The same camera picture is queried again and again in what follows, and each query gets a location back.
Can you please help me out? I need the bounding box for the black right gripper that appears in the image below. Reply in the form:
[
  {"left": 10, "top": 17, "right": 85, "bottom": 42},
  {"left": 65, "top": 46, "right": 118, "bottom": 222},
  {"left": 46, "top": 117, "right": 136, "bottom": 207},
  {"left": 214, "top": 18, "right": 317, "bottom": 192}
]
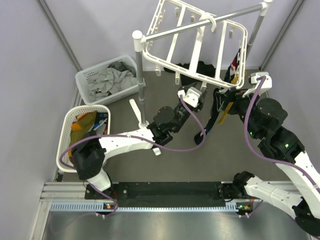
[{"left": 215, "top": 87, "right": 262, "bottom": 139}]

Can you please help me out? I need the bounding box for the black blue patterned sock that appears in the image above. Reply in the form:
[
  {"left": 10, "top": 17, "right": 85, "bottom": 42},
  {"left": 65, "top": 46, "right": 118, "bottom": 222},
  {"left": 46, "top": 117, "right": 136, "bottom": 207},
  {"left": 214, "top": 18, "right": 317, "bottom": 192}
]
[{"left": 204, "top": 92, "right": 220, "bottom": 135}]

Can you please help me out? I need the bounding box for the white clip sock hanger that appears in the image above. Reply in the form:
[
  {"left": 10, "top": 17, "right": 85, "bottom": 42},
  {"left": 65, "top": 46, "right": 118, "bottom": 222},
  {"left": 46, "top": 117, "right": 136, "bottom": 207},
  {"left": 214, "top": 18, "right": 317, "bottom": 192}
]
[{"left": 132, "top": 0, "right": 250, "bottom": 89}]

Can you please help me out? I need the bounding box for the yellow bear sock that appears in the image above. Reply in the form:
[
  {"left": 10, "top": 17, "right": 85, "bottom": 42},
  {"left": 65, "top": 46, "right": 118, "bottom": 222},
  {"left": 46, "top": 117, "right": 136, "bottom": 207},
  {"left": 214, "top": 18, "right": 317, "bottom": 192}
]
[
  {"left": 217, "top": 102, "right": 233, "bottom": 125},
  {"left": 231, "top": 74, "right": 239, "bottom": 85}
]

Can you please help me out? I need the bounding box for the navy santa sock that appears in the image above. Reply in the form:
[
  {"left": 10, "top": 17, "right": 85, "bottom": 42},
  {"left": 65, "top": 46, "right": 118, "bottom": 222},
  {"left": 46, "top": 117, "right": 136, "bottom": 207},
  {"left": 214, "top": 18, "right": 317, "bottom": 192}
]
[{"left": 223, "top": 48, "right": 242, "bottom": 83}]

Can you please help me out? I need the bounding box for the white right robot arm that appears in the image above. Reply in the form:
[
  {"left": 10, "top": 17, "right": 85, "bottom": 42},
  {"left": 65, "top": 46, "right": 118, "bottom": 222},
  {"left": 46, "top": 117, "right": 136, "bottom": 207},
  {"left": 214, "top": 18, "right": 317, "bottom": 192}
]
[{"left": 214, "top": 90, "right": 320, "bottom": 239}]

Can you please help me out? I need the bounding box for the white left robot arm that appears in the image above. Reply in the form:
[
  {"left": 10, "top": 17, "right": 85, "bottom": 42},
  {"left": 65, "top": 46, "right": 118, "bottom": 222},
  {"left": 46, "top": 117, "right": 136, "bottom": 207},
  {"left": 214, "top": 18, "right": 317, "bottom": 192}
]
[{"left": 71, "top": 86, "right": 206, "bottom": 199}]

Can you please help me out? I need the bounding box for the black garment on floor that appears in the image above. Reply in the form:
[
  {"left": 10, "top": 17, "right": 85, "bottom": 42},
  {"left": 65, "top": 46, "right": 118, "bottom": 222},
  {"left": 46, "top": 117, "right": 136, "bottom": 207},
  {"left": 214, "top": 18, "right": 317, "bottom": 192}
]
[{"left": 163, "top": 61, "right": 216, "bottom": 86}]

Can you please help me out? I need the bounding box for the grey white drying rack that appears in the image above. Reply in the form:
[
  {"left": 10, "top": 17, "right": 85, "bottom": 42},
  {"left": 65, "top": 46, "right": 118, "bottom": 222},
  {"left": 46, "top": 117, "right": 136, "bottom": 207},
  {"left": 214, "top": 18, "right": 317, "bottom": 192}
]
[{"left": 131, "top": 0, "right": 271, "bottom": 128}]

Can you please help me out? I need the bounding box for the grey clothes pile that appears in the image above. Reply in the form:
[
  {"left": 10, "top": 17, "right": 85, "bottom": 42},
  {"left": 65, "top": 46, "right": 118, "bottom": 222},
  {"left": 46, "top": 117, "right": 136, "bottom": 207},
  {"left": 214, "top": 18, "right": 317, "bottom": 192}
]
[{"left": 89, "top": 61, "right": 138, "bottom": 102}]

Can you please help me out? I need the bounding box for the white rectangular laundry basket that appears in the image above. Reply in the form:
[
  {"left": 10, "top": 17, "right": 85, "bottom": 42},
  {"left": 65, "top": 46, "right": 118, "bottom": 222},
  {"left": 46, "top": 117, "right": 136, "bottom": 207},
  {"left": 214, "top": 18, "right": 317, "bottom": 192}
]
[{"left": 75, "top": 55, "right": 139, "bottom": 105}]

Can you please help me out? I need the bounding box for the white oval sock basket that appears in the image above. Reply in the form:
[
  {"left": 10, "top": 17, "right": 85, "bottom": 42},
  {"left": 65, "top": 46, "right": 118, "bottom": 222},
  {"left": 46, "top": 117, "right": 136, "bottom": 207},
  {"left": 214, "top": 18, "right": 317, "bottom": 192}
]
[{"left": 56, "top": 104, "right": 111, "bottom": 173}]

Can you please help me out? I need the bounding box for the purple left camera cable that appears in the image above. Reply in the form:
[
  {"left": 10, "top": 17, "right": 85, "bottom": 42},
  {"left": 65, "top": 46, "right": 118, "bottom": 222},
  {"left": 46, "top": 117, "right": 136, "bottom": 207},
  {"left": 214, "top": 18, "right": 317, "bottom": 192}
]
[{"left": 58, "top": 93, "right": 207, "bottom": 220}]

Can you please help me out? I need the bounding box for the purple camera cable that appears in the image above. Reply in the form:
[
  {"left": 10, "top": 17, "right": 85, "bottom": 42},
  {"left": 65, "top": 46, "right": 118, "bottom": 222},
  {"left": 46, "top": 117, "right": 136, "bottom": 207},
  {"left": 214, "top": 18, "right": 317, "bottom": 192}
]
[
  {"left": 236, "top": 76, "right": 320, "bottom": 219},
  {"left": 58, "top": 93, "right": 207, "bottom": 220}
]

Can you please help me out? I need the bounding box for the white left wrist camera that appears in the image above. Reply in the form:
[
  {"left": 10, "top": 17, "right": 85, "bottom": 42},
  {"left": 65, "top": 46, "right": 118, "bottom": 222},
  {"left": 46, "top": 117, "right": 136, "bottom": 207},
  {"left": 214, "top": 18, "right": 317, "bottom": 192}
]
[{"left": 177, "top": 86, "right": 202, "bottom": 108}]

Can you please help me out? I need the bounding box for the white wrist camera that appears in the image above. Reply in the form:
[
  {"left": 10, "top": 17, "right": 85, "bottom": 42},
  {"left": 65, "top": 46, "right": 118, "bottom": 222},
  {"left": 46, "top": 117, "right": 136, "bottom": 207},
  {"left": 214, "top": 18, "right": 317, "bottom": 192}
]
[
  {"left": 242, "top": 71, "right": 273, "bottom": 98},
  {"left": 177, "top": 86, "right": 202, "bottom": 108}
]

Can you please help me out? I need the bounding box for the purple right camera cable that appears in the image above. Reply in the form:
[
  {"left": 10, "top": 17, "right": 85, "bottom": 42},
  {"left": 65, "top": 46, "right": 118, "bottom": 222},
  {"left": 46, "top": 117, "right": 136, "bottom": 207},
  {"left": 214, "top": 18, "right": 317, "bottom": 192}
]
[{"left": 236, "top": 76, "right": 320, "bottom": 219}]

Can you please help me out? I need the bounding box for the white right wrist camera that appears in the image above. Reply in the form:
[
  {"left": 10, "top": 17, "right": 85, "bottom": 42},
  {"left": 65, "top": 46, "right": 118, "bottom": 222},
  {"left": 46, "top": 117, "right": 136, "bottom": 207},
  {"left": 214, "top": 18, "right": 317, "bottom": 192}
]
[{"left": 242, "top": 71, "right": 273, "bottom": 98}]

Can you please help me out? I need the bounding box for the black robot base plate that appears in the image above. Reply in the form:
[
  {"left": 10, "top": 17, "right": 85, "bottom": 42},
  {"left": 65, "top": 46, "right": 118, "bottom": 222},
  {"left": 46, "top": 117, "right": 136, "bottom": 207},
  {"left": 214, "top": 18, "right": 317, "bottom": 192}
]
[{"left": 84, "top": 181, "right": 236, "bottom": 208}]

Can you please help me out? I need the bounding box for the grey slotted cable duct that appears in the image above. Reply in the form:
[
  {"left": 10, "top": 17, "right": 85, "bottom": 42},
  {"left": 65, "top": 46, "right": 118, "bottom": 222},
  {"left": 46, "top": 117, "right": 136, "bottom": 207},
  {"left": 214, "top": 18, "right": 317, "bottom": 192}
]
[{"left": 50, "top": 201, "right": 252, "bottom": 213}]

